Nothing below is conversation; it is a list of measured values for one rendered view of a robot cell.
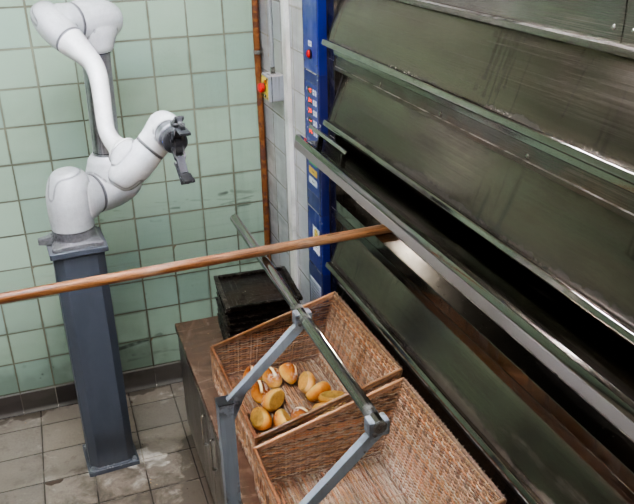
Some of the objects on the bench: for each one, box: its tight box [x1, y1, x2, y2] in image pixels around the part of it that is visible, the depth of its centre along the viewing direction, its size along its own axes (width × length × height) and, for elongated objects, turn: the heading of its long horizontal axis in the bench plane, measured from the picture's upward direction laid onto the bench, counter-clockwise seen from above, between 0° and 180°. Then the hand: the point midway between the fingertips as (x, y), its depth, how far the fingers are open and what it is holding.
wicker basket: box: [252, 377, 507, 504], centre depth 202 cm, size 49×56×28 cm
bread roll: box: [279, 363, 298, 384], centre depth 271 cm, size 10×7×6 cm
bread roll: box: [250, 407, 272, 431], centre depth 248 cm, size 6×10×7 cm
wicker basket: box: [210, 291, 403, 475], centre depth 252 cm, size 49×56×28 cm
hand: (187, 157), depth 215 cm, fingers open, 13 cm apart
